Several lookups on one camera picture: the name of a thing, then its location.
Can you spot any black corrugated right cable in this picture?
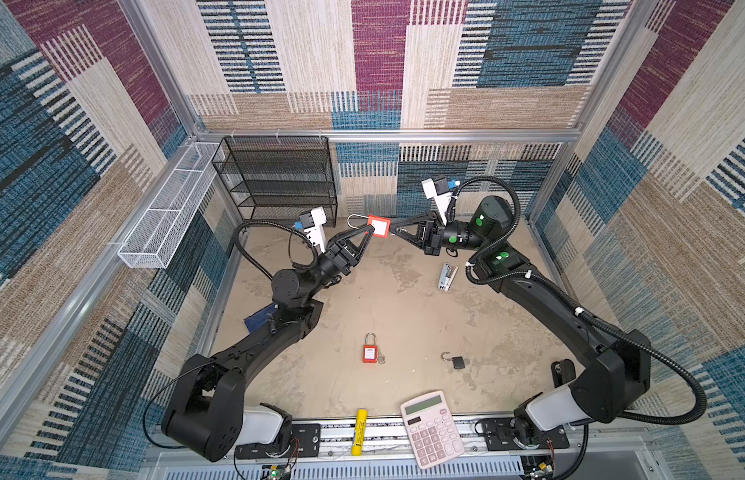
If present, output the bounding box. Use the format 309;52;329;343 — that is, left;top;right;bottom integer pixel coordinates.
449;175;709;426

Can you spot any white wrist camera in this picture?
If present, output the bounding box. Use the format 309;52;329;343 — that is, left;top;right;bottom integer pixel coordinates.
294;206;328;253
422;177;461;225

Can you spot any black corrugated cable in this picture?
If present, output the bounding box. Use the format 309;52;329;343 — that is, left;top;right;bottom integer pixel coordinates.
232;220;320;283
449;175;709;426

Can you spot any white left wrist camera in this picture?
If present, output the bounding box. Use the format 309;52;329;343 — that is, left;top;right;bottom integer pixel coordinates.
294;206;328;253

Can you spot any white wire mesh basket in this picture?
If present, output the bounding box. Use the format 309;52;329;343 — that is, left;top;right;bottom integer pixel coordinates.
118;142;218;269

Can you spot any red padlock with label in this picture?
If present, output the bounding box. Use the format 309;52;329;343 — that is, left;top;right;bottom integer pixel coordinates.
362;332;379;364

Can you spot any small black padlock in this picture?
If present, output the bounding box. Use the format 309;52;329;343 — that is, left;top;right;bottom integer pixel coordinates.
441;352;466;370

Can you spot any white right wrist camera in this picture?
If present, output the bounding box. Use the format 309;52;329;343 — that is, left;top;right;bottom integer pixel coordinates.
422;177;461;225

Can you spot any grey stapler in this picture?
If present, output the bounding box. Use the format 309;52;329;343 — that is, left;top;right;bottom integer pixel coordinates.
438;263;458;292

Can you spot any pink calculator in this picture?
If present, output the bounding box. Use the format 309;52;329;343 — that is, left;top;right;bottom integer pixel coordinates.
401;390;466;470

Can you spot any yellow marker pen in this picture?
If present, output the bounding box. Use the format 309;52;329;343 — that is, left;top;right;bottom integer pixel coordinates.
350;408;368;456

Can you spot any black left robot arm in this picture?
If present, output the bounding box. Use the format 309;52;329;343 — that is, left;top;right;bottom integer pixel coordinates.
160;226;374;462

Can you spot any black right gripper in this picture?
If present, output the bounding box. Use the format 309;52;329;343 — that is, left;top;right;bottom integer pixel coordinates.
389;209;488;257

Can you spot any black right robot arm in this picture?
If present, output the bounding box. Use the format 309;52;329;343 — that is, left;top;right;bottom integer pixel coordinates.
391;195;651;445

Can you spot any black corrugated left cable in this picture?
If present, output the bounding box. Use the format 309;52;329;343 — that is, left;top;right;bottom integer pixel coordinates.
232;220;320;283

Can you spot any black mesh shelf rack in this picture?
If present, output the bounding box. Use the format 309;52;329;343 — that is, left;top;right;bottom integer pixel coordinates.
212;136;338;226

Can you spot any dark blue book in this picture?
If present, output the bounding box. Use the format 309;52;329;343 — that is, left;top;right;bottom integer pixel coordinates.
244;304;276;333

